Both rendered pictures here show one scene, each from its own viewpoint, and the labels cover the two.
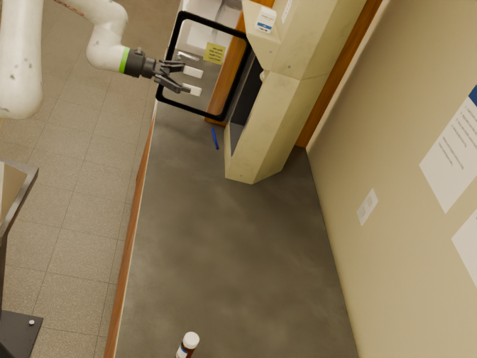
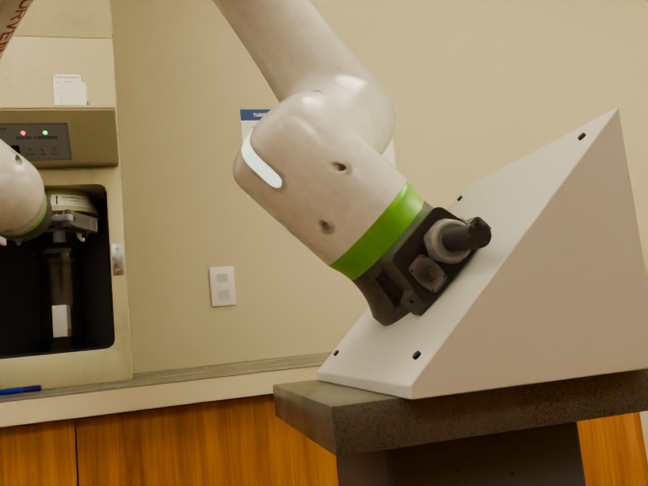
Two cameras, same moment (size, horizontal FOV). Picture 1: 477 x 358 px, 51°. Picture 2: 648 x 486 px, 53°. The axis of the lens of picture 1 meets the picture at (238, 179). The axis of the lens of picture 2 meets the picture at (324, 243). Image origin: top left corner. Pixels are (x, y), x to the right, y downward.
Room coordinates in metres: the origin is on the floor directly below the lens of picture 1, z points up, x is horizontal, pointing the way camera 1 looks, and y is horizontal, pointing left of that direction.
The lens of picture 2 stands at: (1.08, 1.46, 1.00)
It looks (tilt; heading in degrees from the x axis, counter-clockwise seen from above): 8 degrees up; 271
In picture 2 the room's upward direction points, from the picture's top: 6 degrees counter-clockwise
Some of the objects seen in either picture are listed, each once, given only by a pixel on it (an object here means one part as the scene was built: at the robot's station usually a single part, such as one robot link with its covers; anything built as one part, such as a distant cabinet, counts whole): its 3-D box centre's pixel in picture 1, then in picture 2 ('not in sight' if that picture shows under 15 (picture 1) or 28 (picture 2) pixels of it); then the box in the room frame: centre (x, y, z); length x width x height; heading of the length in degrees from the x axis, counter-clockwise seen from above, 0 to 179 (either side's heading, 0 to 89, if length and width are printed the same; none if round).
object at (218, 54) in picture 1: (202, 69); not in sight; (1.80, 0.31, 1.19); 0.30 x 0.01 x 0.40; 100
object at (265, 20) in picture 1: (265, 20); (75, 100); (1.60, 0.13, 1.54); 0.05 x 0.05 x 0.06; 12
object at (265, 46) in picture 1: (255, 33); (37, 137); (1.67, 0.15, 1.46); 0.32 x 0.11 x 0.10; 17
